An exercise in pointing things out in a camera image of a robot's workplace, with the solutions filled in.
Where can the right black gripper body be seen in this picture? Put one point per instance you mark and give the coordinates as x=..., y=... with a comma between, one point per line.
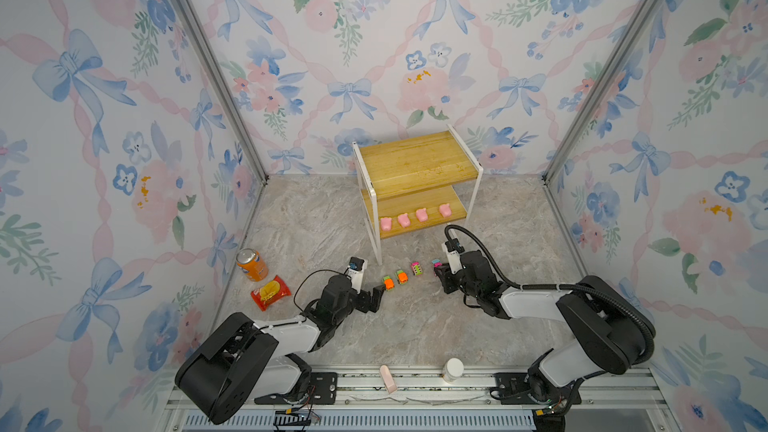
x=462, y=284

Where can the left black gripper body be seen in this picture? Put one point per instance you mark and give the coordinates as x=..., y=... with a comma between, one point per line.
x=359, y=301

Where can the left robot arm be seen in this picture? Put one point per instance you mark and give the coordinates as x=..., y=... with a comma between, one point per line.
x=249, y=361

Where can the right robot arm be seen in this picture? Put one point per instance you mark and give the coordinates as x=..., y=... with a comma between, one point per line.
x=610, y=335

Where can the red snack packet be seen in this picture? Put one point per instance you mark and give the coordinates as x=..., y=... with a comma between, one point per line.
x=270, y=293

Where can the pink eraser block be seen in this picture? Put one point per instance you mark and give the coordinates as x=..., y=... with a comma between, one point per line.
x=388, y=379

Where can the white bottle cap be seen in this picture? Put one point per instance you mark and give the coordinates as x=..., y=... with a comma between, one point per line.
x=453, y=369

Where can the orange soda can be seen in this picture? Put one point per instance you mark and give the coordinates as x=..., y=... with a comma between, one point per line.
x=252, y=265

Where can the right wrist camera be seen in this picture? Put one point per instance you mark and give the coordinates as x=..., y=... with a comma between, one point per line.
x=453, y=250

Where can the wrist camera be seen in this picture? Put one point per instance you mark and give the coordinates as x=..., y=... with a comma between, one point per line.
x=453, y=250
x=357, y=270

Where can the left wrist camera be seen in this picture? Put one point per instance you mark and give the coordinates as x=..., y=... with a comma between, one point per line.
x=357, y=270

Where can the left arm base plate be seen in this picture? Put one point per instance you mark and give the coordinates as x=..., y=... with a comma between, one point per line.
x=317, y=388

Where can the wooden two-tier white-frame shelf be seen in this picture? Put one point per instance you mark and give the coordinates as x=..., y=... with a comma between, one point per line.
x=422, y=172

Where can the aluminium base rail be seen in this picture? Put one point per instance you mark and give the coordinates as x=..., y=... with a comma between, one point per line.
x=424, y=401

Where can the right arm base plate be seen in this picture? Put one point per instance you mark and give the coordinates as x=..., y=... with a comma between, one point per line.
x=519, y=388

